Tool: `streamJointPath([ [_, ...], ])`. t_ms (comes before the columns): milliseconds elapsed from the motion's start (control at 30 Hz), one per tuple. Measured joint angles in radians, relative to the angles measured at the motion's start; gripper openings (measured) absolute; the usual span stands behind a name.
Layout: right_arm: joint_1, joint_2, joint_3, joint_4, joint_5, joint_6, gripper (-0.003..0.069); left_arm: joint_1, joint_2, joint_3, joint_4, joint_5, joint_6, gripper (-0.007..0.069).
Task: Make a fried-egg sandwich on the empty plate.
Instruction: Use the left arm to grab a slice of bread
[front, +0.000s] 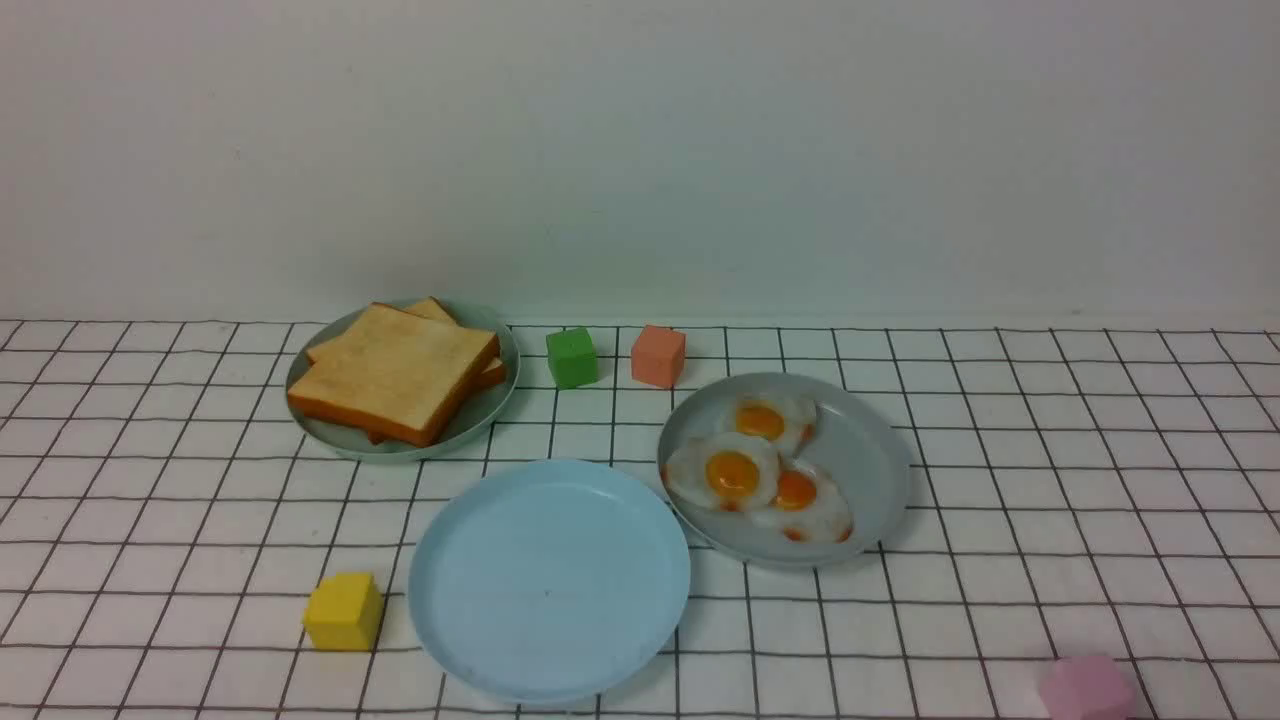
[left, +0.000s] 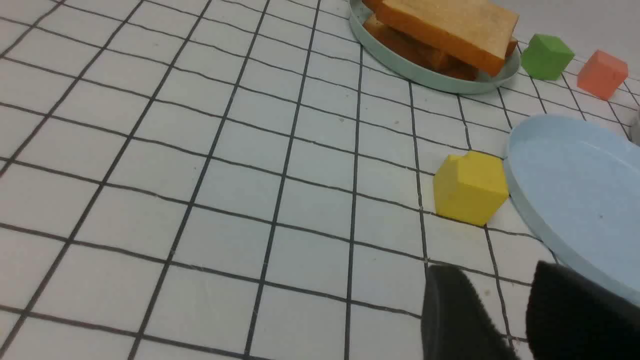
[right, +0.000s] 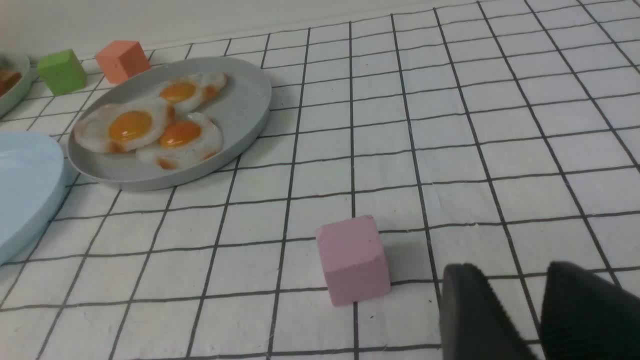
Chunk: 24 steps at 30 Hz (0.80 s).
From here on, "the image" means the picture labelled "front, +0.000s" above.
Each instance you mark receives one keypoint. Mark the toast slice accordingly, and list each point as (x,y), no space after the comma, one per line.
(431,309)
(398,374)

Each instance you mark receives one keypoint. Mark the green cube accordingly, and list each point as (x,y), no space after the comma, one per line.
(571,357)

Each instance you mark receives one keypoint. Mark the fried egg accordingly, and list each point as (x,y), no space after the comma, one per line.
(786,420)
(727,472)
(808,507)

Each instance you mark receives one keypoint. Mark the orange cube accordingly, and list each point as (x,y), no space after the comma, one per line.
(658,356)

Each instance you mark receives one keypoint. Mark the pink cube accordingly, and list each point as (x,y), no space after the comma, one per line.
(1087,687)

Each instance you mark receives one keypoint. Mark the grey egg plate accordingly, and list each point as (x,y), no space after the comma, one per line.
(852,444)

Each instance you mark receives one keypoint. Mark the light blue plate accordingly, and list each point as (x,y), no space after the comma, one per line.
(549,582)

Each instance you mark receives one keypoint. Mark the green bread plate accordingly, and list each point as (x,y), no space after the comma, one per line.
(477,412)

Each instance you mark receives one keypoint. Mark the yellow cube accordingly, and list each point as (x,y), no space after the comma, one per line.
(344,613)

